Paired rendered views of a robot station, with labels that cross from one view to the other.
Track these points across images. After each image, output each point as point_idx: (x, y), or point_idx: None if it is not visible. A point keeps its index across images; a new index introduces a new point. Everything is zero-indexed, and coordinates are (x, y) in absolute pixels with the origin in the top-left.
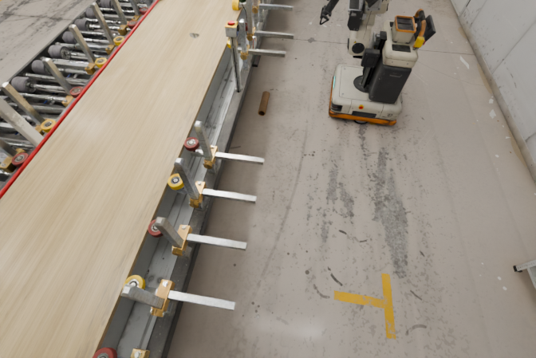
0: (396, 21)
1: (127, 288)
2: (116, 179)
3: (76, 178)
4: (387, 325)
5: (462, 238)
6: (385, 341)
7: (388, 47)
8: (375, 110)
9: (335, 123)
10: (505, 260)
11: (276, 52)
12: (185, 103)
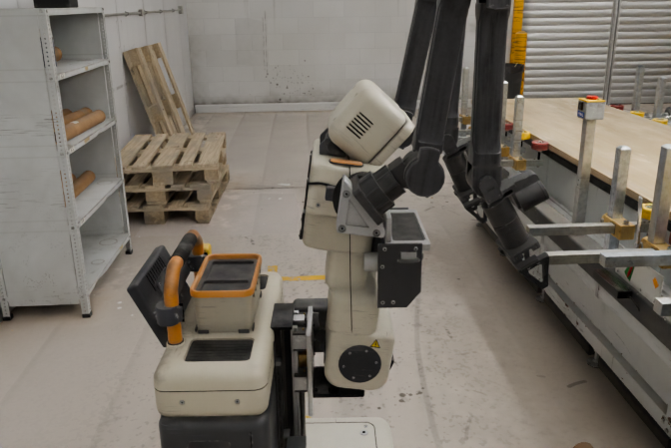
0: (255, 270)
1: None
2: (576, 130)
3: (612, 128)
4: (275, 269)
5: (143, 331)
6: (279, 263)
7: (277, 283)
8: None
9: None
10: (95, 320)
11: (547, 225)
12: (596, 157)
